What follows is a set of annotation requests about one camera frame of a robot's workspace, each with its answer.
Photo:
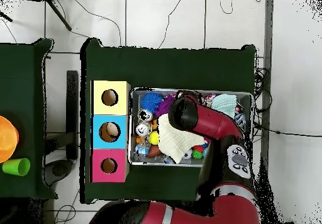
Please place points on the purple spiky ball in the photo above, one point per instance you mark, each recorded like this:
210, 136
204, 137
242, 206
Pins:
163, 107

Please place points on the dark green tablecloth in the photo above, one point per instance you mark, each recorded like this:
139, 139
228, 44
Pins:
20, 83
163, 68

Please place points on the blue fuzzy ball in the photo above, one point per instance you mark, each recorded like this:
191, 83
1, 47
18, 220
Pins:
151, 102

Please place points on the yellow ball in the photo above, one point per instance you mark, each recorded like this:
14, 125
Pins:
154, 138

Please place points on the wooden three-hole box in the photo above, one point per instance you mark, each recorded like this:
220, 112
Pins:
118, 143

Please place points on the grey floor base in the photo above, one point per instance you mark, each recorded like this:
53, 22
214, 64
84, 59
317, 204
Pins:
59, 171

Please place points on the black tripod leg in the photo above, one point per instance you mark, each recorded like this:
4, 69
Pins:
6, 17
59, 15

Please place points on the cream waffle cloth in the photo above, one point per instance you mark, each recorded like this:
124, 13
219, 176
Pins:
176, 141

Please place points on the crushed silver can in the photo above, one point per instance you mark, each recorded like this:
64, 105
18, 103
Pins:
145, 115

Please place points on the mint green waffle cloth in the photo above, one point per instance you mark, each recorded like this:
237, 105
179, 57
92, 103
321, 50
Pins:
224, 103

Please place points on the green plastic cup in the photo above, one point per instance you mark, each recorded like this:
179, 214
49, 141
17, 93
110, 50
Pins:
15, 166

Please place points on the crushed can with gold print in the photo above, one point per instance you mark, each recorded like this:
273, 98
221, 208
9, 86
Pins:
143, 129

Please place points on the crushed bottle with blue label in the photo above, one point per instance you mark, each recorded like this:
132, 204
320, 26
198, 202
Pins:
142, 149

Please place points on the brown toy football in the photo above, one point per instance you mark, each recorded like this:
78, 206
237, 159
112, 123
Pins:
154, 151

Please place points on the orange bowl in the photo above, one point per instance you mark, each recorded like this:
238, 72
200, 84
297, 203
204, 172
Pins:
7, 138

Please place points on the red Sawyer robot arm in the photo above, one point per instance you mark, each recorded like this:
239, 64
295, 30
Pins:
213, 123

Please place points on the silver mesh bin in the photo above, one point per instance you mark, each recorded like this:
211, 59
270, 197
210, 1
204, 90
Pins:
135, 100

